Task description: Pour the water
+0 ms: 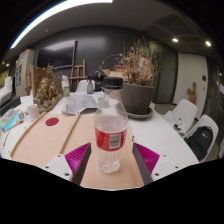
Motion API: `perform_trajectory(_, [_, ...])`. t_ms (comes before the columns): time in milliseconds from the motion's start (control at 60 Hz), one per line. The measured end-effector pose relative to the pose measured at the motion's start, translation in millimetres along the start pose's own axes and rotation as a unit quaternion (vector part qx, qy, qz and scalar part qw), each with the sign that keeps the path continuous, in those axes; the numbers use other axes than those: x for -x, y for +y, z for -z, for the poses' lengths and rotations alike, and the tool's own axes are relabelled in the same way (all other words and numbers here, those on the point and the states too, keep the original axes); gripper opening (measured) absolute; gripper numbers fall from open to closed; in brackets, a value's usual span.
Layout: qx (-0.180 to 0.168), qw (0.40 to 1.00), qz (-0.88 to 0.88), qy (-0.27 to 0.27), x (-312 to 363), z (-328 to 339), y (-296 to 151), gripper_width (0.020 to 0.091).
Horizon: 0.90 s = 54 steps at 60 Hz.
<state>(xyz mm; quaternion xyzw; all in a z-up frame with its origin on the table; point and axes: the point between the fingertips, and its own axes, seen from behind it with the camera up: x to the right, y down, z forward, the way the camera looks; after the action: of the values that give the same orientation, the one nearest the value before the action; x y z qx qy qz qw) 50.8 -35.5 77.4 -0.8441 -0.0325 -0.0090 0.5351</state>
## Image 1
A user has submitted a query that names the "holographic colourful sheet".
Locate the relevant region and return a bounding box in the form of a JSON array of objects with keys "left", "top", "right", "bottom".
[{"left": 0, "top": 108, "right": 21, "bottom": 134}]

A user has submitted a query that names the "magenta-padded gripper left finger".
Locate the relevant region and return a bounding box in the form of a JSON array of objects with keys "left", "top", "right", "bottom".
[{"left": 42, "top": 142, "right": 92, "bottom": 186}]

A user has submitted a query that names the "flat round red coaster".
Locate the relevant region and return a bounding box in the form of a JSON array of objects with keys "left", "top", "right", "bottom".
[{"left": 44, "top": 117, "right": 60, "bottom": 127}]

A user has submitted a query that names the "wooden easel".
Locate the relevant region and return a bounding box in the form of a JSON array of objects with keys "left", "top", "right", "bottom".
[{"left": 69, "top": 59, "right": 88, "bottom": 90}]

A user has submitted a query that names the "black flat box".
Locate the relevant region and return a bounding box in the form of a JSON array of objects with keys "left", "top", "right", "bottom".
[{"left": 0, "top": 95, "right": 21, "bottom": 116}]

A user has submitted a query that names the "wooden wall figure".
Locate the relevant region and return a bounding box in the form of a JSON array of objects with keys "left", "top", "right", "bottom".
[{"left": 186, "top": 82, "right": 198, "bottom": 105}]

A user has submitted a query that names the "white cabinet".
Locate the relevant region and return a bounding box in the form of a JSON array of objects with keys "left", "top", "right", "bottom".
[{"left": 13, "top": 49, "right": 35, "bottom": 98}]

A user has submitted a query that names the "black backpack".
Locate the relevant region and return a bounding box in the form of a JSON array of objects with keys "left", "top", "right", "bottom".
[{"left": 185, "top": 125, "right": 214, "bottom": 162}]

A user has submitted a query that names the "black wall screen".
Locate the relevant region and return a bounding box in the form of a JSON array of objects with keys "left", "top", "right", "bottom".
[{"left": 36, "top": 39, "right": 77, "bottom": 70}]

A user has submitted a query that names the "green-labelled white bottle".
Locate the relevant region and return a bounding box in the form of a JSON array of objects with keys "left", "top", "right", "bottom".
[{"left": 62, "top": 75, "right": 71, "bottom": 98}]

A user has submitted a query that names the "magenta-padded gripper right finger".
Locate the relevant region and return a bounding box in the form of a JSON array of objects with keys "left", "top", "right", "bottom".
[{"left": 131, "top": 142, "right": 183, "bottom": 186}]

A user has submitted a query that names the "grey spray bottle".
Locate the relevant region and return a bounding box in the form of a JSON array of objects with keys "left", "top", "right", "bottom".
[{"left": 85, "top": 75, "right": 96, "bottom": 95}]

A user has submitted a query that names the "grey pot with dried plant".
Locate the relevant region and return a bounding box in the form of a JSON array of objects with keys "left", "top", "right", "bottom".
[{"left": 114, "top": 36, "right": 161, "bottom": 116}]

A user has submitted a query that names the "grey pot saucer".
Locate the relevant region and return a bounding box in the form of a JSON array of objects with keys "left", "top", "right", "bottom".
[{"left": 125, "top": 107, "right": 154, "bottom": 121}]

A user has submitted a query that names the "white chair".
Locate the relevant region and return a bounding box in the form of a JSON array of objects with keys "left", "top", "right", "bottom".
[
  {"left": 75, "top": 79, "right": 91, "bottom": 94},
  {"left": 182, "top": 114, "right": 219, "bottom": 163},
  {"left": 163, "top": 98, "right": 199, "bottom": 134}
]

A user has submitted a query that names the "clear red-labelled plastic bottle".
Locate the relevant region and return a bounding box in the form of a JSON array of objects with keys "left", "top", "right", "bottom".
[{"left": 93, "top": 76, "right": 129, "bottom": 174}]

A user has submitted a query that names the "open printed newspaper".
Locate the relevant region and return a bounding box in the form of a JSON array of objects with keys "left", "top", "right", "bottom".
[{"left": 61, "top": 92, "right": 105, "bottom": 116}]

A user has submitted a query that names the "golden figure sculpture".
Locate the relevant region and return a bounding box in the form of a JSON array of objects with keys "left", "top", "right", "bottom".
[{"left": 33, "top": 68, "right": 64, "bottom": 109}]

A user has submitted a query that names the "brown cardboard box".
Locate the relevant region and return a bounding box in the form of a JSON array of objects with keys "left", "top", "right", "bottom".
[{"left": 101, "top": 68, "right": 129, "bottom": 83}]

